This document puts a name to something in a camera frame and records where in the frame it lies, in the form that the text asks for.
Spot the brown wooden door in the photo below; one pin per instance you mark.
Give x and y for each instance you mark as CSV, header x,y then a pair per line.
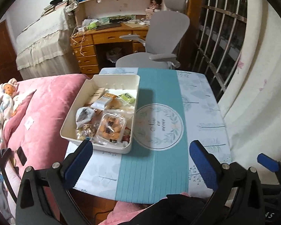
x,y
2,51

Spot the orange cracker packet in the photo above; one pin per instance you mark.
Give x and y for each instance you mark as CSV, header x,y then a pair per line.
x,y
110,126

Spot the white floral curtain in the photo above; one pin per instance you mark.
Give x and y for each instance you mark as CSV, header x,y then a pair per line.
x,y
260,86

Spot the waste bin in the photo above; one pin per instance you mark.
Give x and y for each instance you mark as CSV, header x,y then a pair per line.
x,y
113,54

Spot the black rectangular device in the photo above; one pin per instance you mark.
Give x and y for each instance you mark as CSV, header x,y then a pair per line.
x,y
21,155

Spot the pink garment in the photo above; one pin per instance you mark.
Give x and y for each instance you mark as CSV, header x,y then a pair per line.
x,y
121,213

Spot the green tissue pack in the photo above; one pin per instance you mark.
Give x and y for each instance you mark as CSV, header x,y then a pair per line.
x,y
92,24

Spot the wooden desk with drawers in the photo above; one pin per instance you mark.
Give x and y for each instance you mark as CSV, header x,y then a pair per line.
x,y
112,37

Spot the printed cartoon blanket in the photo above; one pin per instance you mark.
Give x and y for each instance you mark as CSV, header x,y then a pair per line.
x,y
7,98

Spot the white blanket label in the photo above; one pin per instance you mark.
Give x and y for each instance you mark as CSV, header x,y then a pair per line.
x,y
29,123

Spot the green snack packet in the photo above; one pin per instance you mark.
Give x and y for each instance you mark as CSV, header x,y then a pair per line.
x,y
127,97

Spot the brown snack packet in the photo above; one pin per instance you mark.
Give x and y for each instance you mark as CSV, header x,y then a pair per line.
x,y
95,95

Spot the cream lace furniture cover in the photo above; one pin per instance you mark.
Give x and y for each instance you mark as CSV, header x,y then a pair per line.
x,y
42,42

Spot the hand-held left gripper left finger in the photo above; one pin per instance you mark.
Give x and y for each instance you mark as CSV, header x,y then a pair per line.
x,y
78,161

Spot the black keyboard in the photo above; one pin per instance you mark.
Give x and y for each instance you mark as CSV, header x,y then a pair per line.
x,y
109,25

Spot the floral fabric bag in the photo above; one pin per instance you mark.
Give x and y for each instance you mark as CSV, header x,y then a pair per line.
x,y
72,7

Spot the brown wooden window frame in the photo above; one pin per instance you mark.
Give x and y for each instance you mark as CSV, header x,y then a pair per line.
x,y
192,16

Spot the black garment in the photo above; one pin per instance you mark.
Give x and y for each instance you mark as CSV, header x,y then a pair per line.
x,y
178,208

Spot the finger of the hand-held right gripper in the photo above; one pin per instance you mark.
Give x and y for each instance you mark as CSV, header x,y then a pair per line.
x,y
268,162

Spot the doll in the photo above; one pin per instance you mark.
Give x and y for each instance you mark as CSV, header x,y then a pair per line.
x,y
154,4

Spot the orange white bar packet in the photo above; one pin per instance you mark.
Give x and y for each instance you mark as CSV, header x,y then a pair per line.
x,y
105,98

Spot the wooden bookshelf hutch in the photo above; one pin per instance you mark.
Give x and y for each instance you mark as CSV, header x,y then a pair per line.
x,y
121,7

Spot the white black-print snack packet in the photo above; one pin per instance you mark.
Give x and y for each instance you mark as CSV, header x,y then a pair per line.
x,y
84,116

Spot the stack of books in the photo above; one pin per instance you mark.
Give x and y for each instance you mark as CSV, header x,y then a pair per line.
x,y
49,8

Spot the white plastic tray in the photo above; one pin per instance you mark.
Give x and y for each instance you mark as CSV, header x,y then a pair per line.
x,y
77,112

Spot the grey office chair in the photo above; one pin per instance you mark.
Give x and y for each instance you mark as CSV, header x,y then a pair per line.
x,y
168,30

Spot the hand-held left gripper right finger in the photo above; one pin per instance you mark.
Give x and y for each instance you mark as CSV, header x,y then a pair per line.
x,y
202,166

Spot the metal window grille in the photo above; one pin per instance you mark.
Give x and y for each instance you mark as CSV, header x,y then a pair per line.
x,y
220,28

